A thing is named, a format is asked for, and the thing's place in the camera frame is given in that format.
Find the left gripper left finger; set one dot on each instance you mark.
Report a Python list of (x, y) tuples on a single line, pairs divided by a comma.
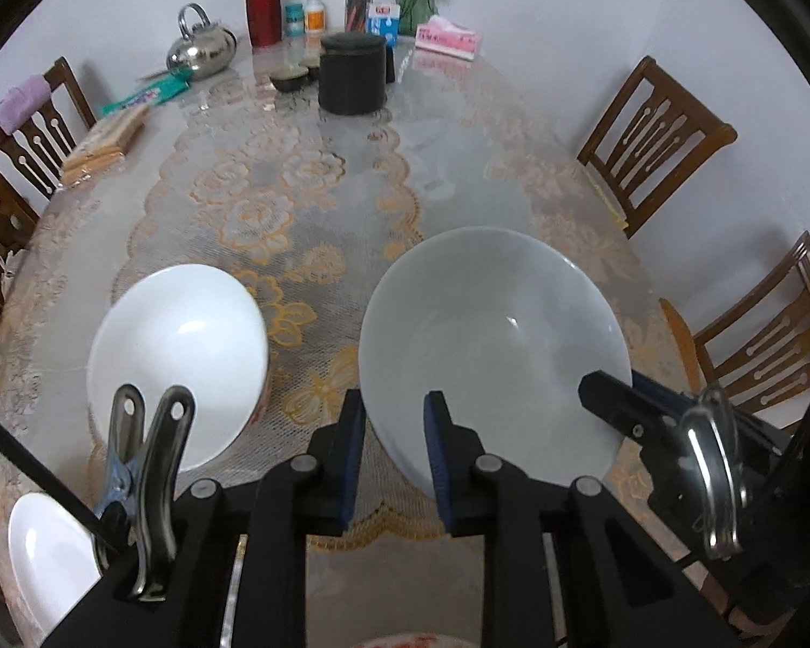
[(311, 494)]

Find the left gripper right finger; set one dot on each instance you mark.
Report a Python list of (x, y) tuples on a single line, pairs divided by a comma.
[(563, 566)]

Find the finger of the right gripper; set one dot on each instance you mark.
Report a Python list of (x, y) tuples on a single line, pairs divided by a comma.
[(646, 411), (738, 431)]

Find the large white bowl red flowers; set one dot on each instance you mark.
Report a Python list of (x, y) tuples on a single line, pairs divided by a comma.
[(505, 327)]

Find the white bowl dark rim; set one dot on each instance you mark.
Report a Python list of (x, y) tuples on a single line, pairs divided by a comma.
[(193, 325)]

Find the plain white plate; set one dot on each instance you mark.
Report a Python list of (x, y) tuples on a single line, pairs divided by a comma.
[(51, 557)]

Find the metal spring clip right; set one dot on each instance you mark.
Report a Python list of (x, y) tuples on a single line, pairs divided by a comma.
[(720, 484)]

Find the metal spring clip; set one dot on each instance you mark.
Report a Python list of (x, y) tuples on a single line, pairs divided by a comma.
[(720, 484), (143, 454)]

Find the near right wooden chair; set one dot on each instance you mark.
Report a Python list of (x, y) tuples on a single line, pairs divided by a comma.
[(758, 351)]

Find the metal spring clip left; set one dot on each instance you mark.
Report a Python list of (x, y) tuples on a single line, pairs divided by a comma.
[(143, 454)]

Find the far right wooden chair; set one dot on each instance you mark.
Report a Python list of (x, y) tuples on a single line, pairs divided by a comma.
[(653, 136)]

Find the packaged crackers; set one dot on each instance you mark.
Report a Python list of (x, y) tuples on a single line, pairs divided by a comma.
[(105, 145)]

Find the black cylindrical container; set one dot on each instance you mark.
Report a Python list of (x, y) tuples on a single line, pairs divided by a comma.
[(352, 73)]

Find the teal plastic bag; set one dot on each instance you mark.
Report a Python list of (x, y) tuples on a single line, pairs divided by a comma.
[(157, 92)]

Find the pink tissue pack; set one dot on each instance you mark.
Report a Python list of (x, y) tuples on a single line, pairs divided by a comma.
[(441, 36)]

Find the wooden chair with purple cloth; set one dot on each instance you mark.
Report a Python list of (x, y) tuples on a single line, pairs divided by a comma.
[(36, 150)]

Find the steel kettle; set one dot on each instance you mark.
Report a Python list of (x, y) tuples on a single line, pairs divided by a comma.
[(204, 48)]

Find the teal lid jar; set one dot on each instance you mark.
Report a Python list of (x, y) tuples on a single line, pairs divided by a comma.
[(295, 20)]

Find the orange pill bottle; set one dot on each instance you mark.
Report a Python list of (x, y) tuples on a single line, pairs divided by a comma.
[(315, 17)]

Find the purple cloth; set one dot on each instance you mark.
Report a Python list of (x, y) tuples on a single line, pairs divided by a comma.
[(22, 101)]

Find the blue white carton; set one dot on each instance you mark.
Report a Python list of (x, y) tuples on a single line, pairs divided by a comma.
[(383, 20)]

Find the pencil holder with pencils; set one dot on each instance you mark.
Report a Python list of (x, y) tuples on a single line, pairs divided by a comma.
[(356, 14)]

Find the red gold bottle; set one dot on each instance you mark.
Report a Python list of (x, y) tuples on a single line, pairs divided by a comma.
[(264, 21)]

